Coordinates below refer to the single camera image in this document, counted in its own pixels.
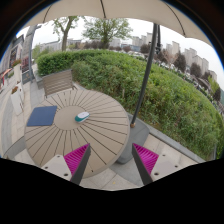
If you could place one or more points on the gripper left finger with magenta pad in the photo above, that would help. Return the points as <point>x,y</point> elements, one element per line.
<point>70,167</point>

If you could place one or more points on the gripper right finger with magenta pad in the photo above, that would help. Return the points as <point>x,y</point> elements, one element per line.
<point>152,166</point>

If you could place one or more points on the white and teal computer mouse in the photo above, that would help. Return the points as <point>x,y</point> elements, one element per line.
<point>82,117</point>

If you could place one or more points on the blue mouse pad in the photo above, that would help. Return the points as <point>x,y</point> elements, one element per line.
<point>42,116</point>

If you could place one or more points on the grey umbrella base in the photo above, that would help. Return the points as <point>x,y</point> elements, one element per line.
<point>138,135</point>

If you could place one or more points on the round slatted beige table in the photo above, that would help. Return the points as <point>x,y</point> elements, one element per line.
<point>106,129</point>

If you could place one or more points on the trimmed green hedge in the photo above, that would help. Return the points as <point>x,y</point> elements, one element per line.
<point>163,100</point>

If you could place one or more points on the beige slatted outdoor chair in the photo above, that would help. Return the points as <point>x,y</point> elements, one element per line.
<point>57,82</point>

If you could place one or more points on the white planter box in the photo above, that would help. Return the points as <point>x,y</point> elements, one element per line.
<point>17,98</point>

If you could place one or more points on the dark umbrella pole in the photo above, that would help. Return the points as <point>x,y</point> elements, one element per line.
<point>146,75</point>

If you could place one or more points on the leafy green tree centre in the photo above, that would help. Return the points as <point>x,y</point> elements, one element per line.
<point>106,30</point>

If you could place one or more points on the bare-trunk tree left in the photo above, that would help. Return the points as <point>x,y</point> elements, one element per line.
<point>62,26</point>

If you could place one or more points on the beige patio umbrella canopy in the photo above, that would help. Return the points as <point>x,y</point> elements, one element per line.
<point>156,11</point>

